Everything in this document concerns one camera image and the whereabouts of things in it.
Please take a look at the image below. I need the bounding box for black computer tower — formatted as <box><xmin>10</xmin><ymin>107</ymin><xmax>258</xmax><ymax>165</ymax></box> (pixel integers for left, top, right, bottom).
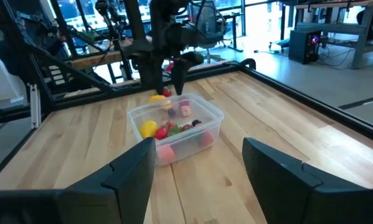
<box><xmin>288</xmin><ymin>29</ymin><xmax>322</xmax><ymax>65</ymax></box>

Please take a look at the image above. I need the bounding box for black aluminium table frame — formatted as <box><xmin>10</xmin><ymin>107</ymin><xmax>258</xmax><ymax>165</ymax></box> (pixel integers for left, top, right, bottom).
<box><xmin>0</xmin><ymin>30</ymin><xmax>373</xmax><ymax>187</ymax></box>

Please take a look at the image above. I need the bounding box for yellow toy lemon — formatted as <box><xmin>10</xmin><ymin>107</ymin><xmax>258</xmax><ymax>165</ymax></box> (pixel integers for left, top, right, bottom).
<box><xmin>139</xmin><ymin>119</ymin><xmax>159</xmax><ymax>139</ymax></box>

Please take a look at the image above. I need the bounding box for wooden workbench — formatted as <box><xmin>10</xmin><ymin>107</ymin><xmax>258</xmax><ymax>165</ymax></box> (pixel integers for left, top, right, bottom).
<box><xmin>70</xmin><ymin>37</ymin><xmax>143</xmax><ymax>71</ymax></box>

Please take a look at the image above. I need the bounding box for yellow toy banana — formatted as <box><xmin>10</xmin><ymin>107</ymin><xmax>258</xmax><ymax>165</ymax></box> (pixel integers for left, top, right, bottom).
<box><xmin>146</xmin><ymin>94</ymin><xmax>172</xmax><ymax>111</ymax></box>

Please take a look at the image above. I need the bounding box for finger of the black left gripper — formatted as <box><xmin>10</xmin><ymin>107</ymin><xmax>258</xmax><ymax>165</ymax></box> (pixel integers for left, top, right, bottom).
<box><xmin>148</xmin><ymin>60</ymin><xmax>166</xmax><ymax>95</ymax></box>
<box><xmin>171</xmin><ymin>60</ymin><xmax>191</xmax><ymax>96</ymax></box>

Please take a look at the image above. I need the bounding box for grey metal desk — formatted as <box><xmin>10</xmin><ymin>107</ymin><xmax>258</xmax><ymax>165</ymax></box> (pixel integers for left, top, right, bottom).
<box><xmin>294</xmin><ymin>0</ymin><xmax>373</xmax><ymax>70</ymax></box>

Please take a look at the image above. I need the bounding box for silver aluminium profile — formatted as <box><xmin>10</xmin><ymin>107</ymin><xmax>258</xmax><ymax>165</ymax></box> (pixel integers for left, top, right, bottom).
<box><xmin>29</xmin><ymin>83</ymin><xmax>43</xmax><ymax>129</ymax></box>

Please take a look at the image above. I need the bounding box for pink toy cube fruit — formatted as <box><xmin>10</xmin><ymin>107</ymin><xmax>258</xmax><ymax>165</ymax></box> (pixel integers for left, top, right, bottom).
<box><xmin>179</xmin><ymin>100</ymin><xmax>192</xmax><ymax>118</ymax></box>

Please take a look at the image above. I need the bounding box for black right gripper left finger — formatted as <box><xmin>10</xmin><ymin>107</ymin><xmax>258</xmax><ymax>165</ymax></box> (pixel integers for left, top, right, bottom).
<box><xmin>0</xmin><ymin>136</ymin><xmax>157</xmax><ymax>224</ymax></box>

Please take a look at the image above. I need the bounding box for red toy strawberry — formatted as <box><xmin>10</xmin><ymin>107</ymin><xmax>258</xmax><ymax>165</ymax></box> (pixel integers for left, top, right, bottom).
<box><xmin>160</xmin><ymin>85</ymin><xmax>174</xmax><ymax>98</ymax></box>
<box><xmin>168</xmin><ymin>124</ymin><xmax>183</xmax><ymax>136</ymax></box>
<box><xmin>197</xmin><ymin>131</ymin><xmax>215</xmax><ymax>148</ymax></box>

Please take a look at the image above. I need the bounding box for pink textured toy fruit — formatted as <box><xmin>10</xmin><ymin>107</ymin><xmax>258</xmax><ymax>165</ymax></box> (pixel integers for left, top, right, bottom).
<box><xmin>156</xmin><ymin>145</ymin><xmax>177</xmax><ymax>165</ymax></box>

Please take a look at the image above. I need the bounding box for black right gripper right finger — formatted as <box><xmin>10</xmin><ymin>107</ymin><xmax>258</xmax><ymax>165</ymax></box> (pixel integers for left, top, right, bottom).
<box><xmin>242</xmin><ymin>137</ymin><xmax>373</xmax><ymax>224</ymax></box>

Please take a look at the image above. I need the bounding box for black office chair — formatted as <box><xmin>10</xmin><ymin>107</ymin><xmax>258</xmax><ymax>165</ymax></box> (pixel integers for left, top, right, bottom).
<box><xmin>191</xmin><ymin>0</ymin><xmax>228</xmax><ymax>65</ymax></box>

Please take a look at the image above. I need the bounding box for clear plastic tupperware container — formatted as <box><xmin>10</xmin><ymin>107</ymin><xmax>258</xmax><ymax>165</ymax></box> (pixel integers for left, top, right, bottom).
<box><xmin>127</xmin><ymin>91</ymin><xmax>225</xmax><ymax>167</ymax></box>

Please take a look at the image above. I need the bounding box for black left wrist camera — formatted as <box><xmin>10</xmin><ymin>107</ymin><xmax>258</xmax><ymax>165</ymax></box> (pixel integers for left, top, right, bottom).
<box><xmin>161</xmin><ymin>23</ymin><xmax>190</xmax><ymax>43</ymax></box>

